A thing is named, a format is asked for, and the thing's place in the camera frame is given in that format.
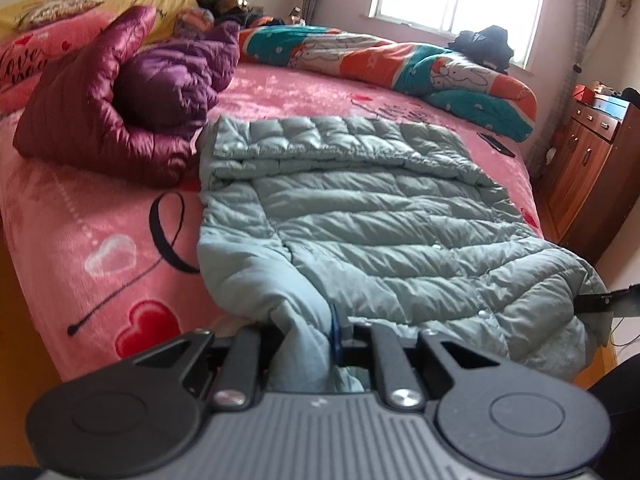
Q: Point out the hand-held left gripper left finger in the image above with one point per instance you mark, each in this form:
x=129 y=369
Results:
x=245 y=355

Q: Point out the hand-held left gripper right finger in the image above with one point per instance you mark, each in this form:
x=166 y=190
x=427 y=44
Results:
x=337 y=335

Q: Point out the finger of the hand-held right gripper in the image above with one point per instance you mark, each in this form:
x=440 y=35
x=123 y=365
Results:
x=597 y=304

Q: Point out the light grey-blue down jacket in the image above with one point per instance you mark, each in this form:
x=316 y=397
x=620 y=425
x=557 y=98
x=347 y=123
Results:
x=375 y=220

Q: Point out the black clothes on windowsill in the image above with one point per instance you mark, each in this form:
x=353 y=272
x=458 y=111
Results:
x=482 y=42

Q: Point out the pile of folded clothes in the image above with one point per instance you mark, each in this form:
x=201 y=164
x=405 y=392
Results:
x=190 y=22

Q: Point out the dark clothes heap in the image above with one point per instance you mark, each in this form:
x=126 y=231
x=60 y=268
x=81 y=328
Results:
x=225 y=5

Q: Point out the person's dark clothing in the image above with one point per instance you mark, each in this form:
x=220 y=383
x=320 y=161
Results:
x=617 y=410

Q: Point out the brown wooden cabinet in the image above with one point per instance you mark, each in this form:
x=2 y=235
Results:
x=585 y=175

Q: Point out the black phone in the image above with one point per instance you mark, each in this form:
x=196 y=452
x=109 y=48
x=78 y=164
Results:
x=495 y=144

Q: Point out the blue box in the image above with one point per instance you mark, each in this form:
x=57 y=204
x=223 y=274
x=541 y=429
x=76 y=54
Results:
x=609 y=105

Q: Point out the pink printed blanket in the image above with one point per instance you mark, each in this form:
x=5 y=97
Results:
x=100 y=200

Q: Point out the red box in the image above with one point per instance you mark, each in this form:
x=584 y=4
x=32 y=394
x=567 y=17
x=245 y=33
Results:
x=582 y=92

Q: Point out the colourful cartoon quilt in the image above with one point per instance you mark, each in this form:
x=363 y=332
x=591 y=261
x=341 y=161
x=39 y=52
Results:
x=350 y=55

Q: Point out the purple down jacket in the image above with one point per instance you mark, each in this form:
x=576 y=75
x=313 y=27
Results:
x=170 y=80

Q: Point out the shiny red down jacket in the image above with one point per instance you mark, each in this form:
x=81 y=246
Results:
x=75 y=105

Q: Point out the pink pillow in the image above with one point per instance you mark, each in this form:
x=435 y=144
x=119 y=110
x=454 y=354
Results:
x=30 y=55

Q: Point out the beige patterned cushion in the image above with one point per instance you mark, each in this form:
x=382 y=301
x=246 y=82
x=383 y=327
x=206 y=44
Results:
x=55 y=10

